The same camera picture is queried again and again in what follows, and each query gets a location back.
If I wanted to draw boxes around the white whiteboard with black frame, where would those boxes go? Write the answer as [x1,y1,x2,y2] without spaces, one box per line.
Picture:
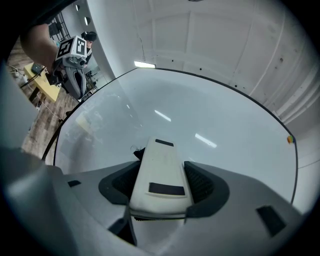
[41,67,300,206]

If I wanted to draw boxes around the black metal rack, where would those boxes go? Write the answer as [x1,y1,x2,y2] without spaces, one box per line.
[48,12,70,42]

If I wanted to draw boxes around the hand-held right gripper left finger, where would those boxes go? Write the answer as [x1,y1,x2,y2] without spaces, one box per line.
[0,147,142,255]

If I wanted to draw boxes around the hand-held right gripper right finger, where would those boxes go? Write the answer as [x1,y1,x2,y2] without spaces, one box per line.
[183,160,311,256]

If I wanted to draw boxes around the person's left forearm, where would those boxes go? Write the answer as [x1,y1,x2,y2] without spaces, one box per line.
[19,23,60,73]

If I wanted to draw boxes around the black keyboard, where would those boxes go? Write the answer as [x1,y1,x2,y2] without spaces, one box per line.
[31,62,46,75]

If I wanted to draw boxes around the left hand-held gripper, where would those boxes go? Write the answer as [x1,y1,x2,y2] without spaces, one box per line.
[54,35,88,100]

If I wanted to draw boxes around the small yellow table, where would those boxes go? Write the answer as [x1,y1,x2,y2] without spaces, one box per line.
[23,62,62,103]

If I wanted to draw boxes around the rectangular ceiling light panel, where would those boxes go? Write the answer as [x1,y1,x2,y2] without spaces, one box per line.
[133,60,157,69]

